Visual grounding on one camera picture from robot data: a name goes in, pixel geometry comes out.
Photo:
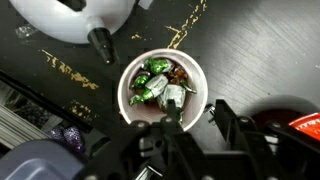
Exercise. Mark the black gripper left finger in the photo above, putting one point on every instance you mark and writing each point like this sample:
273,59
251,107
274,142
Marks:
170,140

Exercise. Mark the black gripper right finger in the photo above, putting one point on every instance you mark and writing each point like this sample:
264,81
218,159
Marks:
246,143

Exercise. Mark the red plastic cup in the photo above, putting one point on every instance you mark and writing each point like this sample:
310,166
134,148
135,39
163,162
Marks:
133,113

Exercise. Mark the red bowl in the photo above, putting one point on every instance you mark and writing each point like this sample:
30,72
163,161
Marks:
283,111

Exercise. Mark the brown candy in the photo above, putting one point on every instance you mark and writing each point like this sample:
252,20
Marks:
178,75

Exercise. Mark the purple glitter toy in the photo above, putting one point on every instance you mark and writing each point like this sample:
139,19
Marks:
71,137

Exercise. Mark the blue plastic bin lid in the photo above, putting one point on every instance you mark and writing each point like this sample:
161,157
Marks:
36,161

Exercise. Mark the silver aluminium rails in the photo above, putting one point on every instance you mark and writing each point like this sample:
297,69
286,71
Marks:
13,125

